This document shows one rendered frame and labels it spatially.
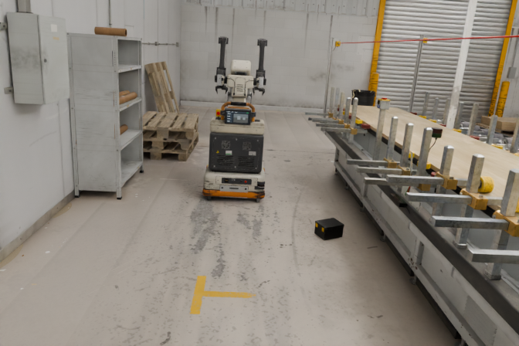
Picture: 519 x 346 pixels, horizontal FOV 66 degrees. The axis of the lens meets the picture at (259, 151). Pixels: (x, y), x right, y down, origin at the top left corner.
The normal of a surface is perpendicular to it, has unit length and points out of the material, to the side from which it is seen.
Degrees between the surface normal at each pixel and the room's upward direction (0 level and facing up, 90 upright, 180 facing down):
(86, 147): 90
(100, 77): 90
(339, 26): 90
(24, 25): 90
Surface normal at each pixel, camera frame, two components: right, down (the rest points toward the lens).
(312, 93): 0.04, 0.25
